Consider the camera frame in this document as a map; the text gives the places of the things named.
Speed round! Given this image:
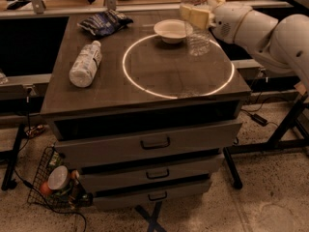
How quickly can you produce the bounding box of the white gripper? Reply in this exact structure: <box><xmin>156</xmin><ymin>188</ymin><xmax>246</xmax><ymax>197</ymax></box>
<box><xmin>180</xmin><ymin>0</ymin><xmax>252</xmax><ymax>44</ymax></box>

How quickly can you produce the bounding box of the clear water bottle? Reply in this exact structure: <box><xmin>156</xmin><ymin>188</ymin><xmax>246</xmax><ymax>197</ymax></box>
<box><xmin>181</xmin><ymin>0</ymin><xmax>210</xmax><ymax>56</ymax></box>

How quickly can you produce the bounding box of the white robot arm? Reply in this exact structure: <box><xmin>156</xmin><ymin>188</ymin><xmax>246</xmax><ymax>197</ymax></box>
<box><xmin>180</xmin><ymin>0</ymin><xmax>309</xmax><ymax>91</ymax></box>

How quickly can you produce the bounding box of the white labelled water bottle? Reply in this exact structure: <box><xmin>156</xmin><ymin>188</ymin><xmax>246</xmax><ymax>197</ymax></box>
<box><xmin>69</xmin><ymin>41</ymin><xmax>102</xmax><ymax>88</ymax></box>

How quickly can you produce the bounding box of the grey drawer cabinet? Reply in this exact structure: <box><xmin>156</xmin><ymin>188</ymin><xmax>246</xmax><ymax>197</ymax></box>
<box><xmin>41</xmin><ymin>11</ymin><xmax>250</xmax><ymax>199</ymax></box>

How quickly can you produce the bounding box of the black power adapter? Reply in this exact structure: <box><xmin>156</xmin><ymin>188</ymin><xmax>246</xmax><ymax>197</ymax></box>
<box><xmin>250</xmin><ymin>114</ymin><xmax>267</xmax><ymax>127</ymax></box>

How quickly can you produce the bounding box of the bottom grey drawer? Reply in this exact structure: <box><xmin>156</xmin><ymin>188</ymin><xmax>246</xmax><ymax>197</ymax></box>
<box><xmin>93</xmin><ymin>179</ymin><xmax>211</xmax><ymax>211</ymax></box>

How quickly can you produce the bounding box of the grey drawer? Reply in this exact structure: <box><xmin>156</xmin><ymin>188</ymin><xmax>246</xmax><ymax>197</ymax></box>
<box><xmin>93</xmin><ymin>179</ymin><xmax>211</xmax><ymax>211</ymax></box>
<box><xmin>79</xmin><ymin>154</ymin><xmax>224</xmax><ymax>193</ymax></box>
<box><xmin>55</xmin><ymin>120</ymin><xmax>241</xmax><ymax>169</ymax></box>

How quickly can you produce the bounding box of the top grey drawer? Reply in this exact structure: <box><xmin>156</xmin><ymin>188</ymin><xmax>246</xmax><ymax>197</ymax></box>
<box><xmin>55</xmin><ymin>120</ymin><xmax>241</xmax><ymax>169</ymax></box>

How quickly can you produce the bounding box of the middle grey drawer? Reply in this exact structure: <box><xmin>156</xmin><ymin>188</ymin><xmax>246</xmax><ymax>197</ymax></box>
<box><xmin>79</xmin><ymin>154</ymin><xmax>224</xmax><ymax>193</ymax></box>

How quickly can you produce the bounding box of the blue tape cross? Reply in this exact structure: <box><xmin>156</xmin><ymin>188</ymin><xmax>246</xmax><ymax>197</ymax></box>
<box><xmin>134</xmin><ymin>202</ymin><xmax>167</xmax><ymax>232</ymax></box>

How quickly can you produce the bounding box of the silver lidded can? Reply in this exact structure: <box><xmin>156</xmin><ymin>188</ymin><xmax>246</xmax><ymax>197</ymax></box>
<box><xmin>47</xmin><ymin>165</ymin><xmax>70</xmax><ymax>190</ymax></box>

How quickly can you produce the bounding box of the orange ball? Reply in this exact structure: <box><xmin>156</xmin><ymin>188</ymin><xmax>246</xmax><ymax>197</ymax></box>
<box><xmin>40</xmin><ymin>182</ymin><xmax>53</xmax><ymax>196</ymax></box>

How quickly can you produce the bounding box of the black left stand leg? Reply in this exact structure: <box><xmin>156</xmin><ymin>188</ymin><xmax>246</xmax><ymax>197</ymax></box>
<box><xmin>0</xmin><ymin>124</ymin><xmax>26</xmax><ymax>191</ymax></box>

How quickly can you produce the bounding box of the black table leg frame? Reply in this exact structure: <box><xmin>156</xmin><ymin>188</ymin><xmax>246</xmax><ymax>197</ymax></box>
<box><xmin>223</xmin><ymin>93</ymin><xmax>309</xmax><ymax>189</ymax></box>

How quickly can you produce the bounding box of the black wire basket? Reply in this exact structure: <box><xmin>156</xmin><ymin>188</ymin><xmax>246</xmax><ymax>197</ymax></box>
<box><xmin>27</xmin><ymin>147</ymin><xmax>93</xmax><ymax>209</ymax></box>

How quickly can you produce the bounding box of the black floor cable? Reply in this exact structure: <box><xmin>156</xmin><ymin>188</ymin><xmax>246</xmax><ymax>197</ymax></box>
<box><xmin>13</xmin><ymin>167</ymin><xmax>88</xmax><ymax>232</ymax></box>

